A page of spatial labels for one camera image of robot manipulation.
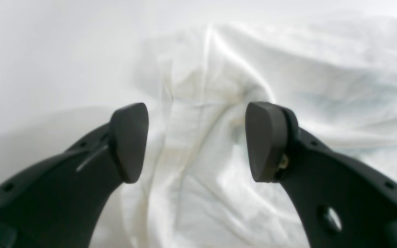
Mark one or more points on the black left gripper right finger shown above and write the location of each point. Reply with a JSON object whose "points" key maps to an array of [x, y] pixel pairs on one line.
{"points": [[341, 202]]}

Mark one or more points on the white printed T-shirt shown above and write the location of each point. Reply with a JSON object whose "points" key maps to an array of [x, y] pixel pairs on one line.
{"points": [[338, 76]]}

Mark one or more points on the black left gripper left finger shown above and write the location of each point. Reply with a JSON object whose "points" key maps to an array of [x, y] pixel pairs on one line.
{"points": [[56, 203]]}

